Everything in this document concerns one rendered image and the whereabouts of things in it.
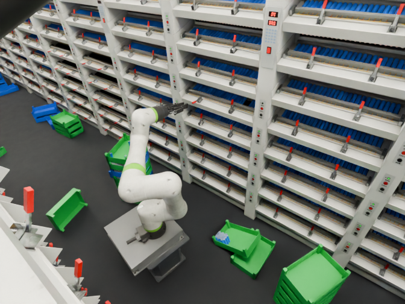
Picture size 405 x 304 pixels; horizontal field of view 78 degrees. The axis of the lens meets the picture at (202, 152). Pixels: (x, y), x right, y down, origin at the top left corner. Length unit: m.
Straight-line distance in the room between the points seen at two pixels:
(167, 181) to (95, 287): 1.17
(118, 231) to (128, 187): 0.69
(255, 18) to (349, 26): 0.42
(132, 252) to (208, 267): 0.59
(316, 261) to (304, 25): 1.28
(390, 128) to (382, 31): 0.42
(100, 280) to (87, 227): 0.51
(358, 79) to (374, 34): 0.18
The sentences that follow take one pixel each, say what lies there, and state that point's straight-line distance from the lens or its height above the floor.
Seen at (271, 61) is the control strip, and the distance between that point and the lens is 1.41.
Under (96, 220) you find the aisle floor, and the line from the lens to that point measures 2.42.
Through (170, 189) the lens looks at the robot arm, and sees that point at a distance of 1.13.
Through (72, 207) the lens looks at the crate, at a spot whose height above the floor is 0.05.
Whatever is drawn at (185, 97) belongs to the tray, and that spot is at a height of 0.93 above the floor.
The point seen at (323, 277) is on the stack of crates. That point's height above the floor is 0.32.
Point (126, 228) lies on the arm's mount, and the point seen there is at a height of 0.37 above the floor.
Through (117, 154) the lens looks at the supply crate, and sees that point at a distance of 2.20.
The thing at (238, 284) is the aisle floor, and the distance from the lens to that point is 1.95.
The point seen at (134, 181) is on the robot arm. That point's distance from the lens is 1.16.
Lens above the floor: 1.78
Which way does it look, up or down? 39 degrees down
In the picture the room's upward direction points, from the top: 3 degrees counter-clockwise
